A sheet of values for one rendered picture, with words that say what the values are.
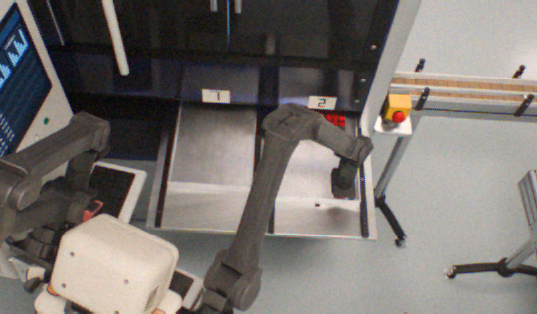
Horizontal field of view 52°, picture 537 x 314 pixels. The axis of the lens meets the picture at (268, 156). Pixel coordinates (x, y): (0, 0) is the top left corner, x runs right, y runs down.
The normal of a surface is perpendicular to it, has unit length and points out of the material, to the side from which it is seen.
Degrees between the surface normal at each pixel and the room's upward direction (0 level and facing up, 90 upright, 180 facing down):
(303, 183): 0
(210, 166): 0
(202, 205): 0
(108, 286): 48
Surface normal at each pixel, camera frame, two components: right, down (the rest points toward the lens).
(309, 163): 0.06, -0.54
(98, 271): -0.28, 0.19
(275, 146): -0.48, 0.06
